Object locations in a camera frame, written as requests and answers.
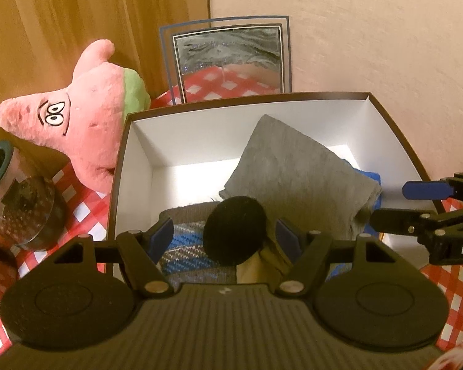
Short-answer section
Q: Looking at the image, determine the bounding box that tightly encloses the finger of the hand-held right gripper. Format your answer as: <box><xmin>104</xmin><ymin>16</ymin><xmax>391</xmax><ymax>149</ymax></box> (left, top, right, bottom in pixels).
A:
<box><xmin>369</xmin><ymin>207</ymin><xmax>449</xmax><ymax>236</ymax></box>
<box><xmin>402</xmin><ymin>173</ymin><xmax>463</xmax><ymax>203</ymax></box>

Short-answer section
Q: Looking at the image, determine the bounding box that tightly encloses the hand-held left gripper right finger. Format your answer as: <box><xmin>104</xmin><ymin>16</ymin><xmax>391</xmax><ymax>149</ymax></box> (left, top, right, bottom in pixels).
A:
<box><xmin>275</xmin><ymin>218</ymin><xmax>400</xmax><ymax>297</ymax></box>

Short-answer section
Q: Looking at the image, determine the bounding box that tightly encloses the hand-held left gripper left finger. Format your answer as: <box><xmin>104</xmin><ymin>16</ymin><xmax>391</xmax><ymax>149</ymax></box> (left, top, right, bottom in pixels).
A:
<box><xmin>54</xmin><ymin>216</ymin><xmax>175</xmax><ymax>297</ymax></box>

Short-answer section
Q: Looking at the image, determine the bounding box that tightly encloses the beige sock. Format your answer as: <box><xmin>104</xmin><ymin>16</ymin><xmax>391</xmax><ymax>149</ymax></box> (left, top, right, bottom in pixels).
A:
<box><xmin>236</xmin><ymin>220</ymin><xmax>294</xmax><ymax>284</ymax></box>

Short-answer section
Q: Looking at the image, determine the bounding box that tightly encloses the striped knit hat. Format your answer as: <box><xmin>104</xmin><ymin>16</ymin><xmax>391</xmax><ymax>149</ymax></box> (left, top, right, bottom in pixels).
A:
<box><xmin>158</xmin><ymin>196</ymin><xmax>267</xmax><ymax>283</ymax></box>

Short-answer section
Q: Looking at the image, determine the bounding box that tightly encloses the dark grey cloth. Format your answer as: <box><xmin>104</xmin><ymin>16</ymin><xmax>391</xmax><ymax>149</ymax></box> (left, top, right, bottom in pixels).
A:
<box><xmin>219</xmin><ymin>114</ymin><xmax>382</xmax><ymax>240</ymax></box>

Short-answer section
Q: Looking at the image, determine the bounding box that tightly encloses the brown cardboard box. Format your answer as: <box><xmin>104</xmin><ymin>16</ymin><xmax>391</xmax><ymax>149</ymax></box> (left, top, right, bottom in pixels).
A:
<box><xmin>106</xmin><ymin>92</ymin><xmax>431</xmax><ymax>282</ymax></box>

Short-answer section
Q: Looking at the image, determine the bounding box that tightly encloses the red checkered tablecloth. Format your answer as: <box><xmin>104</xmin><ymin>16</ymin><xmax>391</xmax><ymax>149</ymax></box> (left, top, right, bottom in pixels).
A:
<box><xmin>0</xmin><ymin>88</ymin><xmax>463</xmax><ymax>370</ymax></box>

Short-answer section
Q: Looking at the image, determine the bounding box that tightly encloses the pink starfish plush toy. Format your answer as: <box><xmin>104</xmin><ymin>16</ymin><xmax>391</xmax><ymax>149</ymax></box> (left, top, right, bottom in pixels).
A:
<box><xmin>0</xmin><ymin>39</ymin><xmax>152</xmax><ymax>193</ymax></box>

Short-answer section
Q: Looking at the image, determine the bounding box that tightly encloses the framed picture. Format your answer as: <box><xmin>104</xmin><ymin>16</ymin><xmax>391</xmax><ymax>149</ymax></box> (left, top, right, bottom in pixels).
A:
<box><xmin>158</xmin><ymin>15</ymin><xmax>294</xmax><ymax>105</ymax></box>

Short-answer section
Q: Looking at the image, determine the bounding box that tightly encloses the wooden door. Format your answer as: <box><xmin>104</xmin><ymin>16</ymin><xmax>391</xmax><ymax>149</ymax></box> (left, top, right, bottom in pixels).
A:
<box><xmin>0</xmin><ymin>0</ymin><xmax>211</xmax><ymax>155</ymax></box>

